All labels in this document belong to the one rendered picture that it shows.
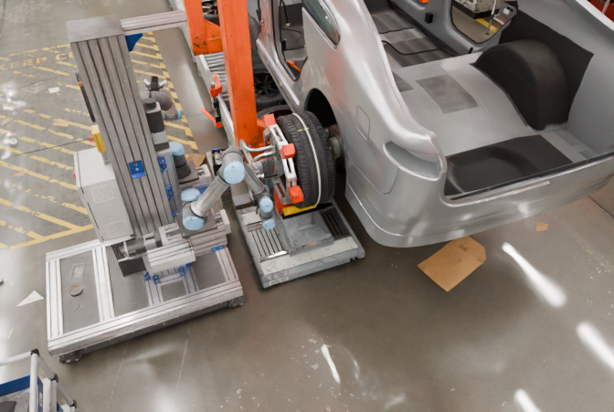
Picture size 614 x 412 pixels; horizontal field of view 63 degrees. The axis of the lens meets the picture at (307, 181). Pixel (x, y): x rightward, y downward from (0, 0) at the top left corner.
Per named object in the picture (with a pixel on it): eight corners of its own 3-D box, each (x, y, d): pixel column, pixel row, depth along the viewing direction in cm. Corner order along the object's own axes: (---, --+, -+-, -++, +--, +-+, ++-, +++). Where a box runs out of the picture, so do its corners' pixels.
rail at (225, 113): (260, 184, 433) (259, 165, 418) (249, 187, 430) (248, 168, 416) (201, 56, 604) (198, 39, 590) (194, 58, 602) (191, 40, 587)
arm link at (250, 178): (216, 145, 285) (256, 195, 319) (217, 157, 277) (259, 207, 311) (233, 136, 284) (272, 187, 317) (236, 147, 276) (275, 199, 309)
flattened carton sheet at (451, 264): (492, 256, 395) (493, 253, 393) (447, 292, 370) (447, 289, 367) (462, 234, 413) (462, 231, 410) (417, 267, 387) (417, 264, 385)
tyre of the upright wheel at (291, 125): (344, 195, 320) (316, 98, 326) (310, 204, 314) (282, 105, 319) (319, 206, 384) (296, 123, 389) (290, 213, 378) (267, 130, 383)
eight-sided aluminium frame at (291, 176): (298, 217, 347) (296, 157, 311) (289, 220, 346) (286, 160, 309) (273, 170, 385) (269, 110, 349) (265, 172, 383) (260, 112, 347)
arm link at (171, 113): (169, 87, 303) (182, 107, 352) (150, 89, 302) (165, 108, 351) (170, 106, 302) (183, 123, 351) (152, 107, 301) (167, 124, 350)
